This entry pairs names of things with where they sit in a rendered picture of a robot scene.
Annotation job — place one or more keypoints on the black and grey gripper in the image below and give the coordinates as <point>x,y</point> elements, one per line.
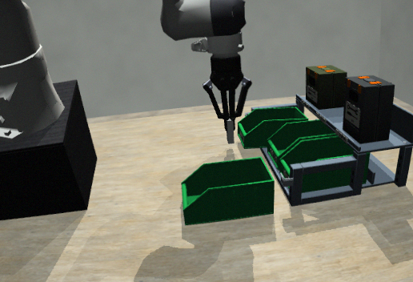
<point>227,82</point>

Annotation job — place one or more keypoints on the green open-front bin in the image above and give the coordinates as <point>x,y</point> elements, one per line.
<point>260,124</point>
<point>292,133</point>
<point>228,190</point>
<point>320,149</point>

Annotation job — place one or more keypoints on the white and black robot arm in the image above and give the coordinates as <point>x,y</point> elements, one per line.
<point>28,100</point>

